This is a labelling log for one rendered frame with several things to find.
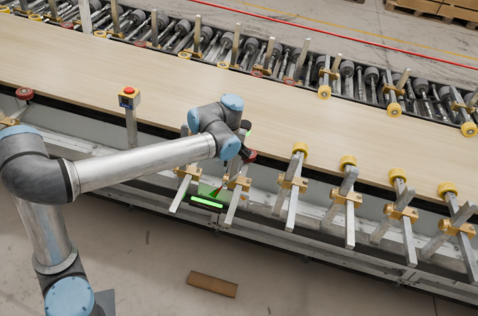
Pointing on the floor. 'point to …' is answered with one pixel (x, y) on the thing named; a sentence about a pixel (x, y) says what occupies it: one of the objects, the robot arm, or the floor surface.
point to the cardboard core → (201, 280)
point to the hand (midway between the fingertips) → (226, 167)
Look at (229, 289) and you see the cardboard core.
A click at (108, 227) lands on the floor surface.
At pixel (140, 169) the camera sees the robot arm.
